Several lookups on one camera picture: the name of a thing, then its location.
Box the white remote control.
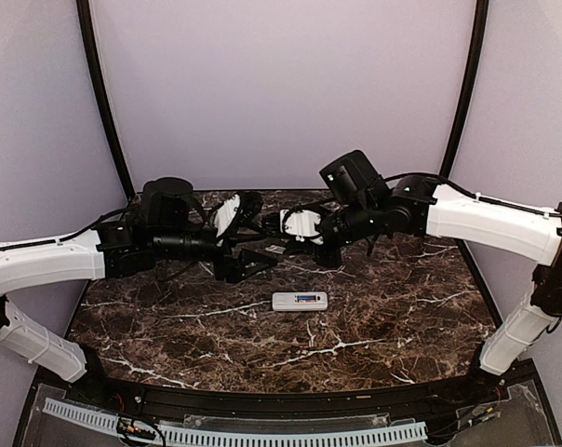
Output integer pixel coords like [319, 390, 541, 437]
[272, 291, 328, 312]

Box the white slotted cable duct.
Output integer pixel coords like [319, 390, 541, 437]
[42, 398, 427, 447]

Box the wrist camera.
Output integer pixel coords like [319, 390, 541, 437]
[213, 191, 263, 240]
[261, 210, 324, 245]

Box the blue battery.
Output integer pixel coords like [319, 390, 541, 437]
[298, 295, 317, 302]

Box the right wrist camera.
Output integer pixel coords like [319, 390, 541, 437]
[261, 210, 324, 245]

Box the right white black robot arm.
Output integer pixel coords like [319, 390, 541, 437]
[279, 150, 562, 404]

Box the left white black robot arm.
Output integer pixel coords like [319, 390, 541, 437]
[0, 177, 277, 406]

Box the white battery cover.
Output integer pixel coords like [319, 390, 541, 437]
[265, 246, 285, 254]

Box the black front rail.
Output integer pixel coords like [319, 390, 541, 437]
[33, 360, 538, 420]

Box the right black frame post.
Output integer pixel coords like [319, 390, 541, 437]
[439, 0, 489, 178]

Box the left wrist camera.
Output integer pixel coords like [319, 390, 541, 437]
[213, 191, 263, 240]

